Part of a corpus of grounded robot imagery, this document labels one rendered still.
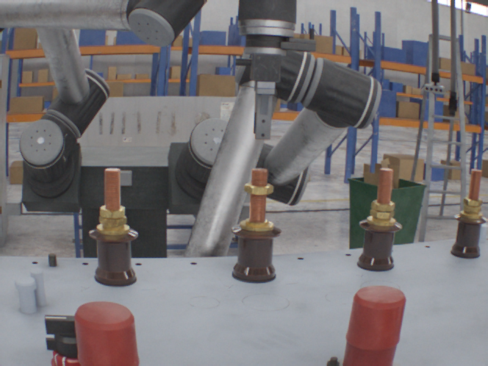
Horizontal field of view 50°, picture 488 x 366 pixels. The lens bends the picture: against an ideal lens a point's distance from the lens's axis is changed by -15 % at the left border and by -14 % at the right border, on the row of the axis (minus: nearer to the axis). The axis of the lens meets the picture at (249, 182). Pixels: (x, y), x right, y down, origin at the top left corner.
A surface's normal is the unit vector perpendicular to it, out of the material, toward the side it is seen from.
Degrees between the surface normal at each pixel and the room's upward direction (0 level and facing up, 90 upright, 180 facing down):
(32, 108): 90
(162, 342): 0
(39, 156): 66
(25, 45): 90
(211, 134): 60
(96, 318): 3
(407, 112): 90
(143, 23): 138
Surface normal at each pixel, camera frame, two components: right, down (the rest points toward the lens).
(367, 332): -0.43, 0.13
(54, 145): 0.30, -0.29
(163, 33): -0.35, 0.83
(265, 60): 0.03, 0.19
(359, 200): -0.83, 0.13
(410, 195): 0.55, 0.25
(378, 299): 0.03, -0.97
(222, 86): 0.26, 0.19
